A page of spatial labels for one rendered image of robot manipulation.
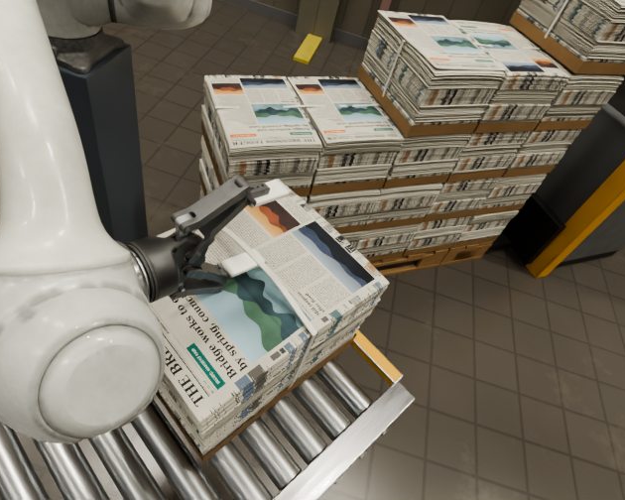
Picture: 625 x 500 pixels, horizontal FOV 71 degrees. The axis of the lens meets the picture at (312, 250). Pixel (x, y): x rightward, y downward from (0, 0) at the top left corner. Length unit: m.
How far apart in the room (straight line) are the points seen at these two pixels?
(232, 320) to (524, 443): 1.61
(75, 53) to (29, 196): 0.89
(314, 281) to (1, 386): 0.50
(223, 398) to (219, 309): 0.13
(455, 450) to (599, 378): 0.89
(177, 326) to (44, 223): 0.35
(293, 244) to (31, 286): 0.51
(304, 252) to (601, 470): 1.75
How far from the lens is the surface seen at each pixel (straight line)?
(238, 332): 0.64
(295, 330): 0.65
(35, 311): 0.31
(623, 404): 2.51
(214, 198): 0.53
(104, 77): 1.24
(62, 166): 0.35
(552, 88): 1.80
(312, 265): 0.73
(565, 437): 2.21
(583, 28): 1.84
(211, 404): 0.60
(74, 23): 1.18
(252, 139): 1.31
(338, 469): 0.85
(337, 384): 0.91
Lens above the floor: 1.59
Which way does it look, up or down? 48 degrees down
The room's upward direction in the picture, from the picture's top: 19 degrees clockwise
